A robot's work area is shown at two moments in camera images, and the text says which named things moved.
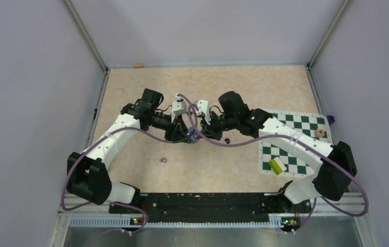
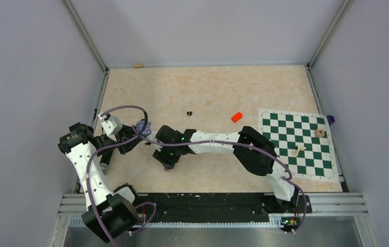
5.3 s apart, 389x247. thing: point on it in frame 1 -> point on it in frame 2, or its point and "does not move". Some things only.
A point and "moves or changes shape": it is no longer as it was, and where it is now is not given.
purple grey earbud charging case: (196, 136) moves or changes shape
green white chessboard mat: (305, 123) does not move
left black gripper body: (164, 121) -> (107, 141)
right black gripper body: (218, 124) -> (168, 155)
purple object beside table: (330, 119) does not move
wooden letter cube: (319, 133) does not move
